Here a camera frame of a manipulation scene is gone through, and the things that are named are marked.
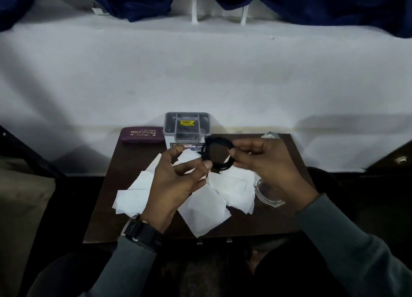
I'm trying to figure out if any person's left hand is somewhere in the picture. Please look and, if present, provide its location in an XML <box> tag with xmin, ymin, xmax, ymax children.
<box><xmin>140</xmin><ymin>145</ymin><xmax>214</xmax><ymax>235</ymax></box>

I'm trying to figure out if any person's right hand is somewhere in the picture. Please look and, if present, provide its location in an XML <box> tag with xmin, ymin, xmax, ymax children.
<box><xmin>229</xmin><ymin>138</ymin><xmax>321</xmax><ymax>214</ymax></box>

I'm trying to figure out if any clear glass ashtray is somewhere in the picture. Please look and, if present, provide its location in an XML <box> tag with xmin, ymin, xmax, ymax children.
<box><xmin>253</xmin><ymin>176</ymin><xmax>286</xmax><ymax>209</ymax></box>

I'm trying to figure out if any pile of white tissue papers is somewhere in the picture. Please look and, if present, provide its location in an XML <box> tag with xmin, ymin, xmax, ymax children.
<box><xmin>112</xmin><ymin>148</ymin><xmax>257</xmax><ymax>239</ymax></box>

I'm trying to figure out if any black cable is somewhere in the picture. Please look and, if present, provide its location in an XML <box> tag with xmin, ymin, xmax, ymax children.
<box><xmin>201</xmin><ymin>136</ymin><xmax>237</xmax><ymax>173</ymax></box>

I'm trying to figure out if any maroon spectacle case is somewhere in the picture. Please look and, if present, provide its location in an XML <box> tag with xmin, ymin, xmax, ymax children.
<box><xmin>119</xmin><ymin>127</ymin><xmax>165</xmax><ymax>143</ymax></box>

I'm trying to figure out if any person's right forearm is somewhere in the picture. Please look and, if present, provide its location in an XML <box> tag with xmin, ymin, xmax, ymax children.
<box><xmin>296</xmin><ymin>193</ymin><xmax>412</xmax><ymax>297</ymax></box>

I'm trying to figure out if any person's left forearm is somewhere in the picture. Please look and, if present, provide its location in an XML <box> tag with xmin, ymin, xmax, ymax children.
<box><xmin>80</xmin><ymin>235</ymin><xmax>158</xmax><ymax>297</ymax></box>

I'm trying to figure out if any black wristwatch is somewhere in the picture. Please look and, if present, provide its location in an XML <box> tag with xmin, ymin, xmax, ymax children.
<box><xmin>122</xmin><ymin>213</ymin><xmax>165</xmax><ymax>251</ymax></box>

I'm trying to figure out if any grey plastic organizer box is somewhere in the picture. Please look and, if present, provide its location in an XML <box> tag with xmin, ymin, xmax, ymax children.
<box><xmin>163</xmin><ymin>111</ymin><xmax>212</xmax><ymax>152</ymax></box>

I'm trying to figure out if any dark wooden cabinet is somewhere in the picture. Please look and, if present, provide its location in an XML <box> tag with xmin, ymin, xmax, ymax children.
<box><xmin>365</xmin><ymin>142</ymin><xmax>412</xmax><ymax>175</ymax></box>

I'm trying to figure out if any khaki blanket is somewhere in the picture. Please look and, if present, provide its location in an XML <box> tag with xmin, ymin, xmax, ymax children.
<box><xmin>0</xmin><ymin>157</ymin><xmax>57</xmax><ymax>297</ymax></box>

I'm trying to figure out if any dark blue curtain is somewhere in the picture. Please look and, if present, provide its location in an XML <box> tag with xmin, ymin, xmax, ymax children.
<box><xmin>0</xmin><ymin>0</ymin><xmax>412</xmax><ymax>38</ymax></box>

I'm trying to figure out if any black bed frame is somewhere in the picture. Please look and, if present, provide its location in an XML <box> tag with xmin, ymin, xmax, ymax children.
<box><xmin>0</xmin><ymin>124</ymin><xmax>65</xmax><ymax>178</ymax></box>

